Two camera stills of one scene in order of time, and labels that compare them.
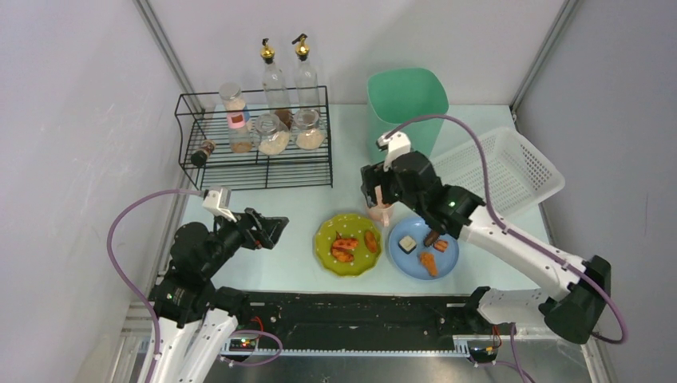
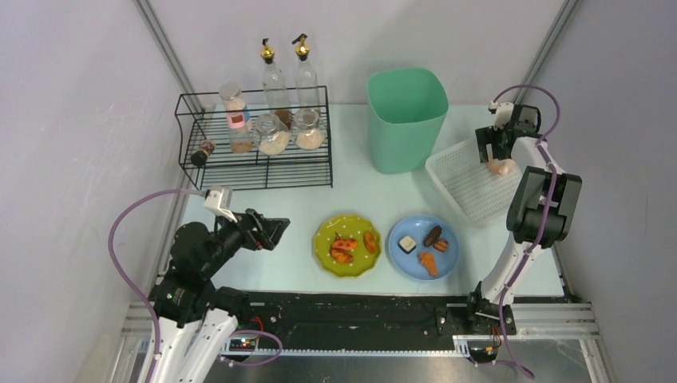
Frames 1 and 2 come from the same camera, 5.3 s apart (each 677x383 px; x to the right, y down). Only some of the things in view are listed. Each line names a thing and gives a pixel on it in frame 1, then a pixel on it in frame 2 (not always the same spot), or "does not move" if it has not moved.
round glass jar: [310, 132] does not move
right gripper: [381, 179] to [489, 137]
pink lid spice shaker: [240, 136] does not move
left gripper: [258, 229] does not move
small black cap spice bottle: [199, 155] does not move
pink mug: [382, 213] to [504, 166]
